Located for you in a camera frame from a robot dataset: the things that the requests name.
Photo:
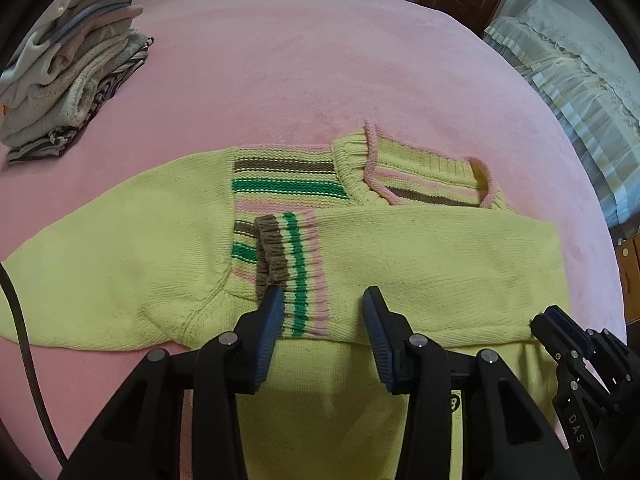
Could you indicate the stack of folded clothes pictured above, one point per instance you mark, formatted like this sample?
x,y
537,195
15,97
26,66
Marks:
x,y
65,85

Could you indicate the pink fleece blanket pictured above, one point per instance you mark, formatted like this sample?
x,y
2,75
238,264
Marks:
x,y
300,60

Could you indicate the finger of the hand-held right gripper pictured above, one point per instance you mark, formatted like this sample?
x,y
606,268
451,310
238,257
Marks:
x,y
562,319
575,410

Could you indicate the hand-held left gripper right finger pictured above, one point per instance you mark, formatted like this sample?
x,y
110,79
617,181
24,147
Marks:
x,y
377,331

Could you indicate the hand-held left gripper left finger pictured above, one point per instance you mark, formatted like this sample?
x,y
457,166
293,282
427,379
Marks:
x,y
270,321

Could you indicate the yellow striped knit sweater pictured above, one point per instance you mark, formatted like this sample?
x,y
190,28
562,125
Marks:
x,y
425,260

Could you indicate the cream lace furniture cover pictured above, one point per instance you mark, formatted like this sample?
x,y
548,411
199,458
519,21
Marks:
x,y
575,60

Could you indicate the brown wooden cabinet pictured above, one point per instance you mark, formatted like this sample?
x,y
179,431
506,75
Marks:
x,y
630,270

